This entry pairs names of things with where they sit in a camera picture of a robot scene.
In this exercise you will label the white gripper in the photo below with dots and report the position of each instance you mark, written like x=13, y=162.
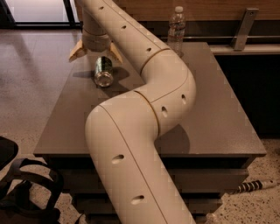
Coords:
x=95, y=44

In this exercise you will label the green aluminium can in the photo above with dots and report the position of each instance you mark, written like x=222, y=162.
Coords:
x=103, y=73

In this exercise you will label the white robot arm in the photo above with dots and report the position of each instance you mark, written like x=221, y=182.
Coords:
x=120, y=132

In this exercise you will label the clear plastic water bottle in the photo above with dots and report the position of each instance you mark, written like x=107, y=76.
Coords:
x=176, y=32

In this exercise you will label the right metal shelf bracket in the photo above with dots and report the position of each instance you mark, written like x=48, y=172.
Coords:
x=240, y=38

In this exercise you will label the grey wall shelf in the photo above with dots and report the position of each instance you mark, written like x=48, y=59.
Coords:
x=267, y=49

